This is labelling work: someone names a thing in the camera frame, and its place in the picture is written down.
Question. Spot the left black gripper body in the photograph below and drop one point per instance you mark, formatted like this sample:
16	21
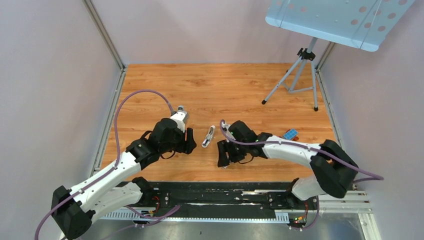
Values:
177	144

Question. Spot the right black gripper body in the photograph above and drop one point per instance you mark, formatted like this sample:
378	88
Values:
237	152

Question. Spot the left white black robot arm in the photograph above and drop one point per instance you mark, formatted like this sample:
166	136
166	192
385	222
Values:
112	175

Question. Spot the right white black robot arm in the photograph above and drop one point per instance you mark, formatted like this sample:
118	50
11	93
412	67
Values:
333	169

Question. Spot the blue orange toy block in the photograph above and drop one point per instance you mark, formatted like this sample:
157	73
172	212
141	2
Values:
291	135

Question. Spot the grey tripod stand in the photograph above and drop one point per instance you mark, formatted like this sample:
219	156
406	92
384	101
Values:
304	55

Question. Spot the light blue perforated tray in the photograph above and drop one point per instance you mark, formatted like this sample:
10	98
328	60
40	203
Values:
361	24

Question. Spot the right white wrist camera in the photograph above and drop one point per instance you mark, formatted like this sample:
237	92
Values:
224	126

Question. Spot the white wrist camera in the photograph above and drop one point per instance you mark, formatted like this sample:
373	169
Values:
181	118
224	126

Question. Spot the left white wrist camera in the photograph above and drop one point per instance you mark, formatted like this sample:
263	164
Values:
181	118

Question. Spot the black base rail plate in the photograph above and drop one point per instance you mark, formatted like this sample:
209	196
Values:
202	201

